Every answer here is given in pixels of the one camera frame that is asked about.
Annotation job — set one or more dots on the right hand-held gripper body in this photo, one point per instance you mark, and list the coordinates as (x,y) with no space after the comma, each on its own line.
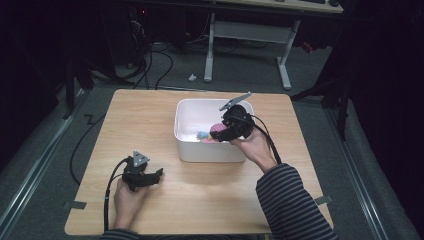
(241,123)

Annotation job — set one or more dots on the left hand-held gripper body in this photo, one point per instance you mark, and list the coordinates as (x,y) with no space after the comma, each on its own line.
(135,176)

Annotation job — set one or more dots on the white plastic bin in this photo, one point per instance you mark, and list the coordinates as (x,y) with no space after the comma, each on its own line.
(213,153)

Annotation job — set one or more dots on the person's left hand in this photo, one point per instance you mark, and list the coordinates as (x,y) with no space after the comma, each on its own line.
(128,203)

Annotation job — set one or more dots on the person's right hand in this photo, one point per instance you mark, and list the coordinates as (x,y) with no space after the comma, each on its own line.
(255,148)

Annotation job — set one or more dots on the white scrap on floor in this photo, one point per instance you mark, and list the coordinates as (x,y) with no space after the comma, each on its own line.
(192,77)

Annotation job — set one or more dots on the grey tape strip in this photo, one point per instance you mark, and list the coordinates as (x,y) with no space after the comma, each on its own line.
(324,200)
(77,205)

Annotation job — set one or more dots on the desk with white legs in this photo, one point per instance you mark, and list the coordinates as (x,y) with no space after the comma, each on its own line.
(250,31)

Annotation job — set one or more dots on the small red object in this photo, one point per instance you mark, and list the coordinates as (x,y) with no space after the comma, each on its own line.
(307,47)

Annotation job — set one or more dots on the black metal stand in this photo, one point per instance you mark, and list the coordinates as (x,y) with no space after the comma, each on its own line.
(69,90)
(341,106)

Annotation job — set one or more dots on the metal floor rail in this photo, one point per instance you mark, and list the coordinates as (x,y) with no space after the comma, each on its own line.
(356,173)
(36,160)

